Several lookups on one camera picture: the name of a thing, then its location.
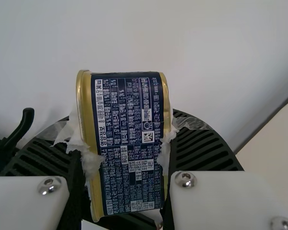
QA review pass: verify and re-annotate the black lever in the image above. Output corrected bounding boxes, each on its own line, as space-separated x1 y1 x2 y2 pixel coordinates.
0 107 36 150

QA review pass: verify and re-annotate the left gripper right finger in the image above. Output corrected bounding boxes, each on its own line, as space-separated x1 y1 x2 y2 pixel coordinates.
158 109 288 230

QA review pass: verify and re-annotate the rectangular tin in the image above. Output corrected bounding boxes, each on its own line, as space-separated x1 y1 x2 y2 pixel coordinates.
76 69 173 222

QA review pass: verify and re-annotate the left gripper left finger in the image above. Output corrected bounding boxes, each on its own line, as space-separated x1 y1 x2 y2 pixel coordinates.
0 105 106 230

